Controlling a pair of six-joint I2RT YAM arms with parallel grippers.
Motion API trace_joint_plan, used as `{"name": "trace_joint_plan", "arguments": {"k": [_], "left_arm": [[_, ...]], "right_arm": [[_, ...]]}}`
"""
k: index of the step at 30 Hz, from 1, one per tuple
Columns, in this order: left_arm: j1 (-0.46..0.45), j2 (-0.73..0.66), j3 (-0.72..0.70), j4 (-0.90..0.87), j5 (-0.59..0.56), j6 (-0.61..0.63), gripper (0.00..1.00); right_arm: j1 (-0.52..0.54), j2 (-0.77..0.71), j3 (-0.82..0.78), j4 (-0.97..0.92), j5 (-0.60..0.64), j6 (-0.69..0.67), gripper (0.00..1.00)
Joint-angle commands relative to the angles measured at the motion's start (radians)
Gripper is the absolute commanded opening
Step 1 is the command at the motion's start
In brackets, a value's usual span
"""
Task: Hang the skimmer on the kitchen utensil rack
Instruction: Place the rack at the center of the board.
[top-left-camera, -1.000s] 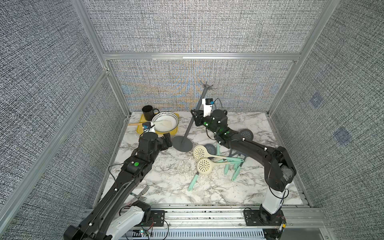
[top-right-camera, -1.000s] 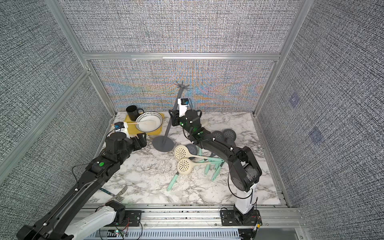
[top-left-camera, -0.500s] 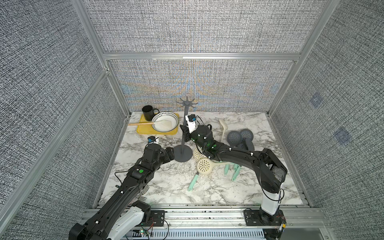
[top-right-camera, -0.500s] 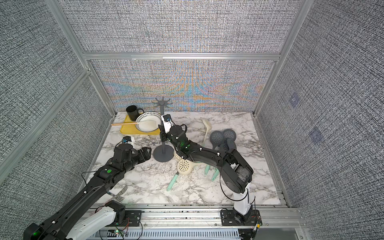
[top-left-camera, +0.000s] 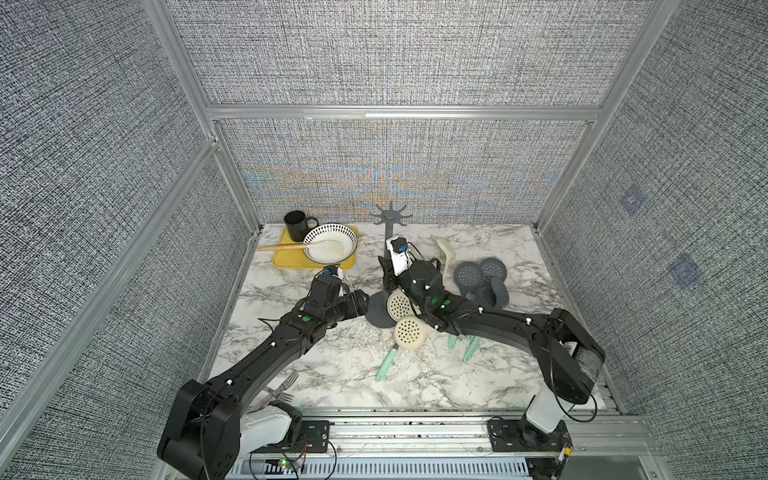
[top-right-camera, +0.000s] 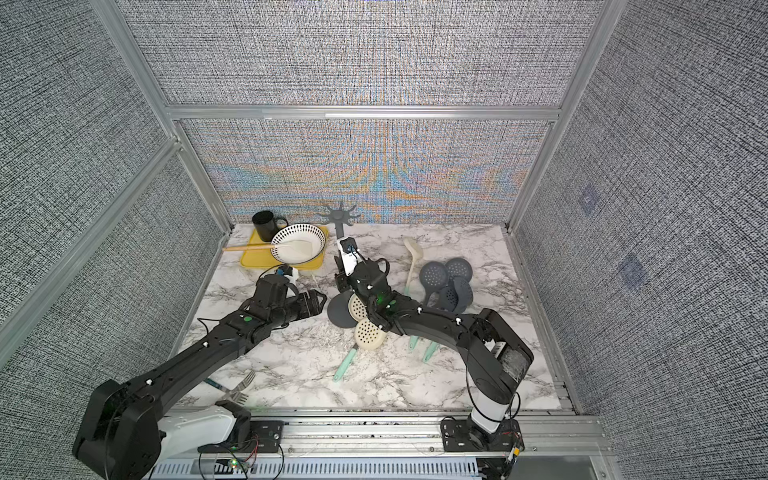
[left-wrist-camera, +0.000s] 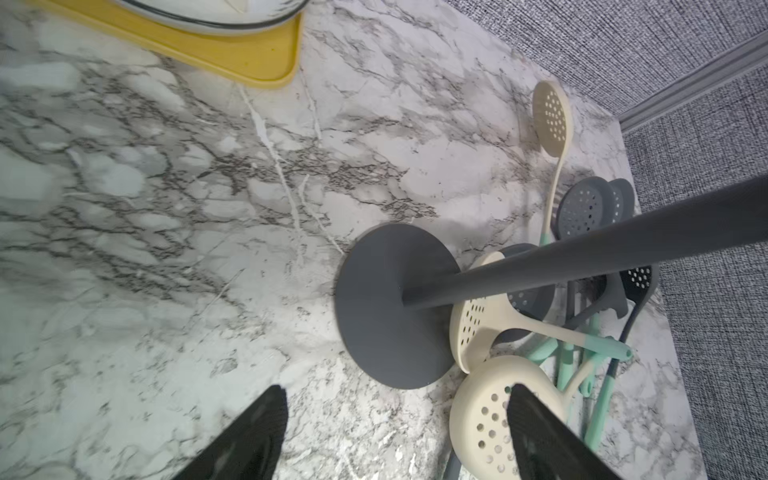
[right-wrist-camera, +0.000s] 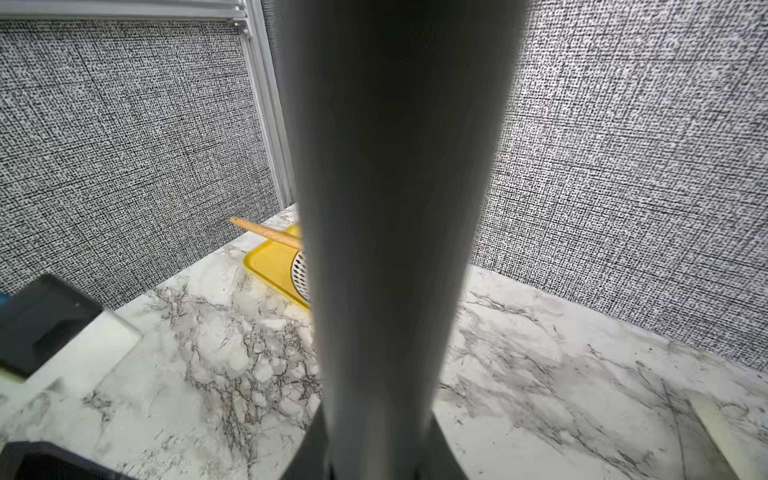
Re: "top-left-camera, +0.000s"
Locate grey skimmer right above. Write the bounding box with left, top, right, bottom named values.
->
left=473, top=276, right=509, bottom=309

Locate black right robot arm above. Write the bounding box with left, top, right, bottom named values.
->
left=378, top=256, right=605, bottom=450

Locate cream skimmer mint handle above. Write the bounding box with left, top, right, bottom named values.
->
left=386, top=289, right=420, bottom=322

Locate grey utensil rack stand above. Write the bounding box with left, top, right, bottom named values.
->
left=365, top=203, right=411, bottom=329

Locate black mug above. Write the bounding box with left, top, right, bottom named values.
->
left=283, top=210, right=320, bottom=243

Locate grey skimmer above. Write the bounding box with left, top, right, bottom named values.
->
left=448, top=335, right=480, bottom=363
left=479, top=257, right=508, bottom=283
left=473, top=276, right=509, bottom=309
left=453, top=261, right=484, bottom=297

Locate metal fork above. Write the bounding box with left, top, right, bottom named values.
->
left=265, top=371, right=299, bottom=402

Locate grey skimmer back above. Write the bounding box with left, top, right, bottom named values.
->
left=479, top=257, right=508, bottom=283

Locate grey skimmer left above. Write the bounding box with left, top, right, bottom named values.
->
left=453, top=261, right=484, bottom=297

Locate wooden handled white spatula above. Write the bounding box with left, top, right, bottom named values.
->
left=256, top=240, right=344, bottom=253

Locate cream slotted spatula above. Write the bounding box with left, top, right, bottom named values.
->
left=434, top=237, right=456, bottom=280

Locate grey skimmer lone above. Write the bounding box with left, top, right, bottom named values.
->
left=375, top=345, right=399, bottom=382

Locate grey skimmer front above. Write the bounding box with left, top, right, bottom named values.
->
left=448, top=335, right=480, bottom=363

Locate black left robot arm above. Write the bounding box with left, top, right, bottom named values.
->
left=157, top=273, right=369, bottom=479

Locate white bowl black rim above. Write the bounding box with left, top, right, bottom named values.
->
left=303, top=223, right=358, bottom=265

